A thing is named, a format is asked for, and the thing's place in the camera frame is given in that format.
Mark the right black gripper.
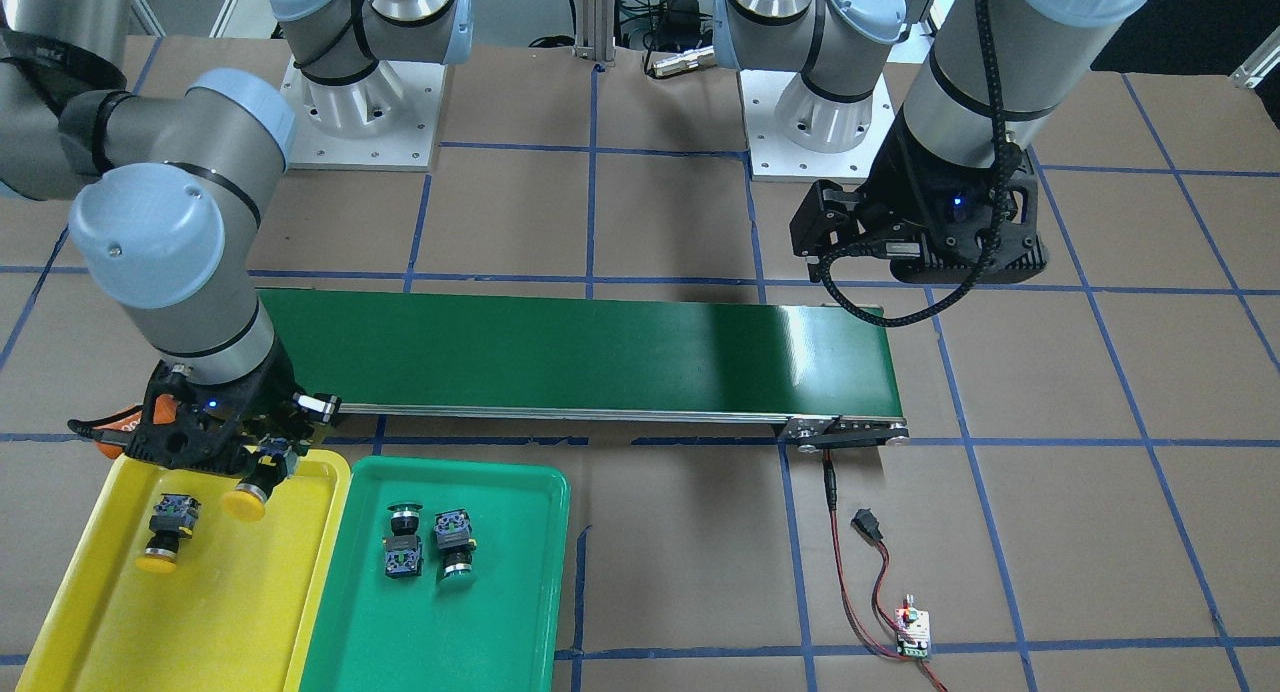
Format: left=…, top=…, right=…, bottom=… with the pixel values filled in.
left=123, top=358, right=342, bottom=475

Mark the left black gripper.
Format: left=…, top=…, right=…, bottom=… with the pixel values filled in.
left=790, top=114, right=993, bottom=285

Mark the orange bottle with white numbers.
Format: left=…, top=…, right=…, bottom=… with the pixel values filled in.
left=90, top=405, right=142, bottom=460

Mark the yellow mushroom push button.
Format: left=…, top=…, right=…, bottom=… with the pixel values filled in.
left=134, top=492, right=202, bottom=574

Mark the green push button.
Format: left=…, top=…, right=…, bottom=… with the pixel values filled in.
left=433, top=508, right=476, bottom=582
left=383, top=501, right=422, bottom=579

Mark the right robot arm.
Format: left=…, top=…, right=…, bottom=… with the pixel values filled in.
left=1, top=0, right=340, bottom=487

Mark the green conveyor belt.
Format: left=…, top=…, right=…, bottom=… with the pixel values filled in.
left=260, top=288, right=910, bottom=449

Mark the yellow plastic tray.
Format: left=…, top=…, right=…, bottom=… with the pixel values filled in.
left=17, top=449, right=351, bottom=691

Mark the green plastic tray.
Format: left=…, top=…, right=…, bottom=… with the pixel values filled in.
left=300, top=455, right=570, bottom=691

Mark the small controller circuit board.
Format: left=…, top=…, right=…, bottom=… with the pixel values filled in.
left=892, top=594, right=933, bottom=663

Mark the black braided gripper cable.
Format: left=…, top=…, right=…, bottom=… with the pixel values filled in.
left=820, top=0, right=1023, bottom=327

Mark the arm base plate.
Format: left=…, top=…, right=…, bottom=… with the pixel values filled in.
left=739, top=69, right=895, bottom=183
left=280, top=60, right=451, bottom=173

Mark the silver cable connector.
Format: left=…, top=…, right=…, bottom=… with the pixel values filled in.
left=643, top=46, right=717, bottom=81

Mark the red black power cable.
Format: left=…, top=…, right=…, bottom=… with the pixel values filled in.
left=820, top=450, right=951, bottom=692

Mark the aluminium frame post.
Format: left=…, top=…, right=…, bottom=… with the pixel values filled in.
left=570, top=0, right=618, bottom=72

